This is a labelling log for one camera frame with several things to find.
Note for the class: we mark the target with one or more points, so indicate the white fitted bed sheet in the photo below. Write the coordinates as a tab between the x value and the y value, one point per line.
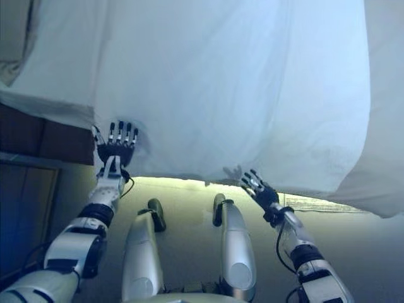
47	104

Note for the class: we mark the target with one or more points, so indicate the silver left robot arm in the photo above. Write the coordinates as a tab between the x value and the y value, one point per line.
69	243

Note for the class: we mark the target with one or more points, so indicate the brown upholstered bed base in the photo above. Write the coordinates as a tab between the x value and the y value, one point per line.
47	135

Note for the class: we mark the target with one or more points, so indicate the white duvet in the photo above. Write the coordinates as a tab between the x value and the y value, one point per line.
205	94

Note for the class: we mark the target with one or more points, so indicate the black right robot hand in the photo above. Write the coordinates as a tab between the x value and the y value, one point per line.
265	195

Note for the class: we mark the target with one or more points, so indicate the glass-topped wooden nightstand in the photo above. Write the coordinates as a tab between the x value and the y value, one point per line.
25	189

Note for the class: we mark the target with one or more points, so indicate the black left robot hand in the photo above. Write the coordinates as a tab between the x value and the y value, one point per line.
116	151

